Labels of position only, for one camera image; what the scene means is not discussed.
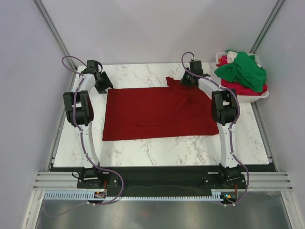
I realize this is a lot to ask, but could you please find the dark red t shirt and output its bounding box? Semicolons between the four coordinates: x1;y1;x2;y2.
102;77;219;141

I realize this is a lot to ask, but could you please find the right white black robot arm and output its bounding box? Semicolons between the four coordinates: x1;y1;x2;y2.
180;58;246;189

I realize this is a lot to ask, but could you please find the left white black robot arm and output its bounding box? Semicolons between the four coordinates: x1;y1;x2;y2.
63;60;113;189

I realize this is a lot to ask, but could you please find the white pink garment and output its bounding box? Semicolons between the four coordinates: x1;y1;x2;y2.
215;51;238;67

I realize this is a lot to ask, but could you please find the bright red t shirt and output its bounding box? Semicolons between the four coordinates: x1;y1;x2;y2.
221;79;268;96

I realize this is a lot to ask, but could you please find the green t shirt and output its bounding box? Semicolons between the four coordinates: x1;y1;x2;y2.
214;50;266;93

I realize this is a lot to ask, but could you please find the white laundry basket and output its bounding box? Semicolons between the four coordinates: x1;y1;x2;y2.
215;52;269;103

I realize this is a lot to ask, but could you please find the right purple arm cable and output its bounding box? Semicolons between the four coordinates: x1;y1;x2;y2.
181;51;248;207

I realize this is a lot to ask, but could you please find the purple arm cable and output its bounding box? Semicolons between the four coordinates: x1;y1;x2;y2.
181;51;248;207
61;55;124;191

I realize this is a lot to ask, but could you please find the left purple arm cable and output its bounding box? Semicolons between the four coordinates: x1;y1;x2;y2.
61;55;124;191

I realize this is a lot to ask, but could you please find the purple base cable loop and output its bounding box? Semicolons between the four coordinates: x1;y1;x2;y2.
42;167;126;218

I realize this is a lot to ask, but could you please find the left aluminium frame post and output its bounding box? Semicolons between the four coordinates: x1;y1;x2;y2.
32;0;70;56

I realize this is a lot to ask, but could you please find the aluminium frame post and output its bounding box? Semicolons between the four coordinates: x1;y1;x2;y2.
32;0;70;56
250;0;286;54

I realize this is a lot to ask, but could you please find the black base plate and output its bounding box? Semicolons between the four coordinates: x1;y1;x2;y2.
76;167;246;198

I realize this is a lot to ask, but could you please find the right aluminium frame post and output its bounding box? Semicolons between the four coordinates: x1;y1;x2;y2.
250;0;286;54

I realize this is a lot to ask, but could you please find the white slotted cable duct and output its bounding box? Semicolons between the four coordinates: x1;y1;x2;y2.
43;190;237;201

